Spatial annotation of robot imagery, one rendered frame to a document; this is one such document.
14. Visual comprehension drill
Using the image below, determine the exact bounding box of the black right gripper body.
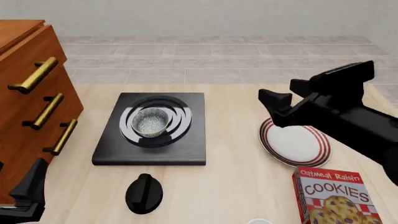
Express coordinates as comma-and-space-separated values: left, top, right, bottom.
272, 91, 340, 128

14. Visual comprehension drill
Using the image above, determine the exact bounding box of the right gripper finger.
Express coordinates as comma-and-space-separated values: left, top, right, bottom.
289, 78, 314, 97
258, 88, 293, 118

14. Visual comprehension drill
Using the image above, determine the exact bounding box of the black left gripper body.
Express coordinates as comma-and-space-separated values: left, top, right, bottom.
0, 200, 47, 224

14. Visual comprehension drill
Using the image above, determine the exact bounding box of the white plate with red rings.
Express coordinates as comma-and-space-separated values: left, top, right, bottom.
257, 116, 332, 168

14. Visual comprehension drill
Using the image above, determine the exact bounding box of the flat black stove plate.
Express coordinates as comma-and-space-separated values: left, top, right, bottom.
91, 92, 207, 167

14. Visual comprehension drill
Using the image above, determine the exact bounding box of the round black stove knob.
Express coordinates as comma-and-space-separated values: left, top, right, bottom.
125, 173, 164, 215

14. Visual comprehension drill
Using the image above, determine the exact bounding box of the black patterned bowl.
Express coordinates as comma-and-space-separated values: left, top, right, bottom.
130, 107, 170, 138

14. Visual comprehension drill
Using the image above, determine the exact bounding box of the oatmeal raisin cookies box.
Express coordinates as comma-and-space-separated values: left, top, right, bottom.
292, 166, 384, 224

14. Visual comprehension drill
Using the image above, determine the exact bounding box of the wooden cabinet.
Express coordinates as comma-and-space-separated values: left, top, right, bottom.
0, 19, 85, 207

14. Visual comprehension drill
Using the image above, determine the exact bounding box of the brass drawer handle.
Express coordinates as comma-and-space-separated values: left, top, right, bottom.
22, 92, 65, 131
7, 56, 59, 95
42, 118, 78, 156

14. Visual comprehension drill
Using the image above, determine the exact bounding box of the wooden drawer with brass handle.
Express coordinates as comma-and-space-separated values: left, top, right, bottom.
0, 88, 85, 207
0, 24, 68, 119
0, 63, 77, 168

